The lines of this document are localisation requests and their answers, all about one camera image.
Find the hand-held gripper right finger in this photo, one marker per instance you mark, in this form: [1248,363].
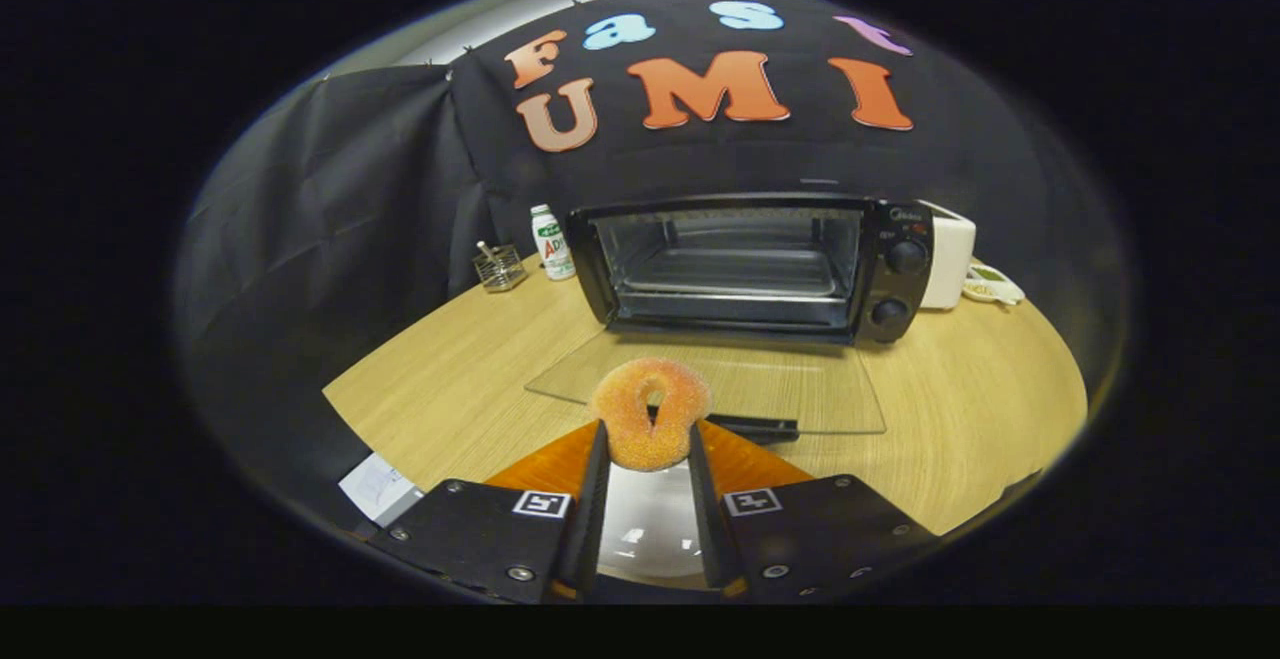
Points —
[705,519]

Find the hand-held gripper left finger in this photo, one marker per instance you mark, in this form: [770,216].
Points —
[590,519]

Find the sugared orange donut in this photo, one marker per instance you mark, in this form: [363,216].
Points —
[620,439]

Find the black toaster oven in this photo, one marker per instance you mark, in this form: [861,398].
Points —
[880,284]

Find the white bread toaster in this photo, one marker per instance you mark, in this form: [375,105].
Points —
[950,259]

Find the white oval plate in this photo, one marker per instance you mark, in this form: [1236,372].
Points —
[650,529]

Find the white paper sheet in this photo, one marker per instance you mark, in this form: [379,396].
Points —
[378,487]

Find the white bottle green label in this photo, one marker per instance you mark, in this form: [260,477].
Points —
[553,249]

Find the thin stick in holder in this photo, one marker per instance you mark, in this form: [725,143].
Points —
[485,250]

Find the white divided dish with beans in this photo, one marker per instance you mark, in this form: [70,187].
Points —
[990,287]

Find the black backdrop cloth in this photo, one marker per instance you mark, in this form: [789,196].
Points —
[330,219]

